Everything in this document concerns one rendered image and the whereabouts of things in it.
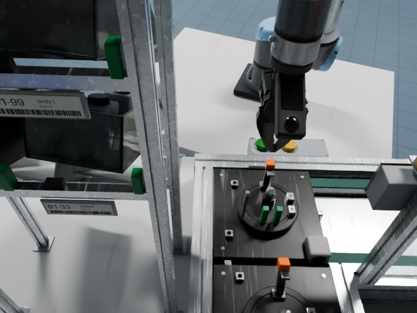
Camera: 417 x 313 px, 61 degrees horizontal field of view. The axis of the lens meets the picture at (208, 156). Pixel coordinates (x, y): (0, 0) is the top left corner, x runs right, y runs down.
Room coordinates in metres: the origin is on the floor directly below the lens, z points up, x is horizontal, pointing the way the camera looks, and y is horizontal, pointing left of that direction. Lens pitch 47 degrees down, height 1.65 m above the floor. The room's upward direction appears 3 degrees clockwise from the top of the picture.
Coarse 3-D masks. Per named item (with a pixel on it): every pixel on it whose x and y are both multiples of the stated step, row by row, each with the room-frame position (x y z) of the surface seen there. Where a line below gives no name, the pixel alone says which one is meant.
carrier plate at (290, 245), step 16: (224, 176) 0.56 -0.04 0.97; (240, 176) 0.56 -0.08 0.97; (256, 176) 0.57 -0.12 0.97; (288, 176) 0.57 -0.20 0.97; (304, 176) 0.57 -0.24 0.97; (224, 192) 0.51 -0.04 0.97; (304, 192) 0.52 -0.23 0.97; (224, 208) 0.47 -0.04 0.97; (304, 208) 0.48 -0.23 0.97; (224, 224) 0.43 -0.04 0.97; (240, 224) 0.43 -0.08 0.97; (304, 224) 0.43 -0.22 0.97; (320, 224) 0.44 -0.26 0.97; (224, 240) 0.39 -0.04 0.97; (240, 240) 0.39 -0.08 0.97; (256, 240) 0.39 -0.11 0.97; (272, 240) 0.39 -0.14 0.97; (288, 240) 0.39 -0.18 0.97; (304, 240) 0.39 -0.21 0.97; (224, 256) 0.35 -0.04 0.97; (240, 256) 0.35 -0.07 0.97; (256, 256) 0.35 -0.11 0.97; (272, 256) 0.35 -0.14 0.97; (288, 256) 0.35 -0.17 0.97; (304, 256) 0.36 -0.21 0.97
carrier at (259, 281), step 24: (216, 288) 0.28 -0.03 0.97; (240, 288) 0.28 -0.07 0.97; (264, 288) 0.28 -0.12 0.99; (288, 288) 0.28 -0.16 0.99; (312, 288) 0.29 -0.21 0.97; (216, 312) 0.24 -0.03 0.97; (240, 312) 0.24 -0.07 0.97; (264, 312) 0.23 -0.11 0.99; (288, 312) 0.21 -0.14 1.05; (312, 312) 0.23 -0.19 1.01; (336, 312) 0.25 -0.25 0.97
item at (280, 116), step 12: (276, 84) 0.49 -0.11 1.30; (288, 84) 0.48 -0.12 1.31; (300, 84) 0.48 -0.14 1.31; (276, 96) 0.47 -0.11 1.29; (288, 96) 0.46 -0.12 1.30; (300, 96) 0.47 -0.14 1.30; (276, 108) 0.45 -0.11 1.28; (288, 108) 0.45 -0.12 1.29; (300, 108) 0.45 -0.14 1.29; (276, 120) 0.43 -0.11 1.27; (288, 120) 0.43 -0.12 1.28; (300, 120) 0.43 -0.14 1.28; (276, 132) 0.42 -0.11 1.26; (288, 132) 0.41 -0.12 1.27; (300, 132) 0.41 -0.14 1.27
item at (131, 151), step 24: (24, 120) 0.32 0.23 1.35; (48, 120) 0.32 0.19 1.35; (72, 120) 0.32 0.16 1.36; (96, 120) 0.31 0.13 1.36; (120, 120) 0.31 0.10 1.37; (24, 144) 0.31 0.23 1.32; (48, 144) 0.31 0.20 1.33; (72, 144) 0.30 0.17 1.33; (96, 144) 0.30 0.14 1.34; (120, 144) 0.30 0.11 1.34; (96, 168) 0.29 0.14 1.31; (120, 168) 0.28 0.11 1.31
